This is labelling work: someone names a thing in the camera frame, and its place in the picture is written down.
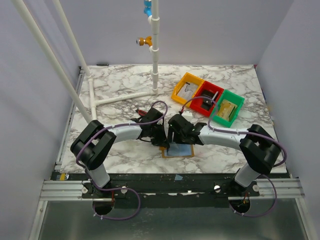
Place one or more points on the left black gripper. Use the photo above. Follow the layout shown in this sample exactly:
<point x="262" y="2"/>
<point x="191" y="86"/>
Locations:
<point x="158" y="136"/>

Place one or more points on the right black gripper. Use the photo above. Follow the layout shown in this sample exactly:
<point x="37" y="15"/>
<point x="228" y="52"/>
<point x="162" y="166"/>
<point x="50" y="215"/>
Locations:
<point x="175" y="134"/>

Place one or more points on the mustard yellow card holder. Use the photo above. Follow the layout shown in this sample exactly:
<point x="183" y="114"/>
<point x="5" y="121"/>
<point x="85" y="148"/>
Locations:
<point x="177" y="151"/>

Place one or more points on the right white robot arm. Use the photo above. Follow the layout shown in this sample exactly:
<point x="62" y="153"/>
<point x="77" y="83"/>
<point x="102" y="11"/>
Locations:
<point x="259" y="149"/>

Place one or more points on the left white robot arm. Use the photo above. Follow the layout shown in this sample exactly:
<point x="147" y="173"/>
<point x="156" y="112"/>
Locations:
<point x="92" y="146"/>

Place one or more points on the cards in yellow bin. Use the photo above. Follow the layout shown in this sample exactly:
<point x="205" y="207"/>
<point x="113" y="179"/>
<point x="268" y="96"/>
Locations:
<point x="187" y="90"/>

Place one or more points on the gold cards in green bin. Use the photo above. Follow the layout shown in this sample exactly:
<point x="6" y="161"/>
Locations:
<point x="227" y="110"/>

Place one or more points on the red black utility knife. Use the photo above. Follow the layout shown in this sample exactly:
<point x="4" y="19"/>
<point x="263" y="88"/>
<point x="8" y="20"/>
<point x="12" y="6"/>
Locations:
<point x="140" y="112"/>

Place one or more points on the red plastic bin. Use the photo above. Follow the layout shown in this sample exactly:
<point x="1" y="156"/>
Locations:
<point x="196" y="103"/>

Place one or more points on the black items in red bin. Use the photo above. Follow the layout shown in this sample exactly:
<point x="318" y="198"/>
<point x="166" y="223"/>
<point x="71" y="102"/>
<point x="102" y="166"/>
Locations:
<point x="208" y="98"/>

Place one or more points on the yellow plastic bin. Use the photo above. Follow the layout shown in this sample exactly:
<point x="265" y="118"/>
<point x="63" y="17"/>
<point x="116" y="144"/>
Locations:
<point x="188" y="77"/>

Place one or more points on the green plastic bin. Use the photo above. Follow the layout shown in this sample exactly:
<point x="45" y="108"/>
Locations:
<point x="232" y="97"/>

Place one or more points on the black mounting rail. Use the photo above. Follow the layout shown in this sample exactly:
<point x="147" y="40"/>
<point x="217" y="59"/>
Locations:
<point x="152" y="190"/>

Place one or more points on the white PVC pipe frame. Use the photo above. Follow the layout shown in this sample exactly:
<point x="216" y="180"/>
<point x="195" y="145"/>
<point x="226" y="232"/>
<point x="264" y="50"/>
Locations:
<point x="154" y="21"/>

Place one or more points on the orange camera on pole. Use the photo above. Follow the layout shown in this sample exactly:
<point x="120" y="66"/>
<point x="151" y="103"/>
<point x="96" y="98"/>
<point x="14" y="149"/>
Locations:
<point x="140" y="41"/>

